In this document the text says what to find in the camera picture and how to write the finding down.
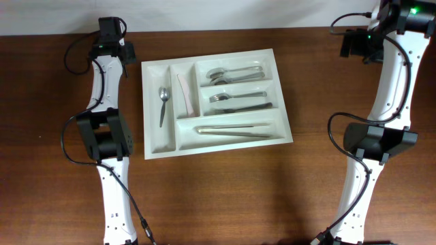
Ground small metal teaspoon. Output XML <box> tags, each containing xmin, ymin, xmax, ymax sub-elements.
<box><xmin>159</xmin><ymin>87</ymin><xmax>171</xmax><ymax>128</ymax></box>
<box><xmin>123</xmin><ymin>65</ymin><xmax>129</xmax><ymax>79</ymax></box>

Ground white plastic knife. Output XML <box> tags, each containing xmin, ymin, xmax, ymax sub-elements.
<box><xmin>177</xmin><ymin>73</ymin><xmax>196</xmax><ymax>118</ymax></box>

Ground large metal spoon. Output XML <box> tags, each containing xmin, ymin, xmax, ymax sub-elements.
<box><xmin>210</xmin><ymin>71</ymin><xmax>265</xmax><ymax>86</ymax></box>
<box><xmin>206</xmin><ymin>66</ymin><xmax>263</xmax><ymax>79</ymax></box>

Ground metal fork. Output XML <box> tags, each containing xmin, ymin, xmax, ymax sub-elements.
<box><xmin>213</xmin><ymin>103</ymin><xmax>273</xmax><ymax>115</ymax></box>
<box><xmin>209</xmin><ymin>91</ymin><xmax>267</xmax><ymax>103</ymax></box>

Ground metal kitchen tongs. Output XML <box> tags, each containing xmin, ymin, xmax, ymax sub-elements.
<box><xmin>195</xmin><ymin>124</ymin><xmax>273</xmax><ymax>138</ymax></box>

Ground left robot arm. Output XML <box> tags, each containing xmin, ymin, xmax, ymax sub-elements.
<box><xmin>76</xmin><ymin>17</ymin><xmax>138</xmax><ymax>245</ymax></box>

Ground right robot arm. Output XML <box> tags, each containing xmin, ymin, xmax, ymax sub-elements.
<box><xmin>312</xmin><ymin>1</ymin><xmax>435</xmax><ymax>244</ymax></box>

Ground white plastic cutlery tray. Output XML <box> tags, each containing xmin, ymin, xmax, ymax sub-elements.
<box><xmin>142</xmin><ymin>49</ymin><xmax>293</xmax><ymax>160</ymax></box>

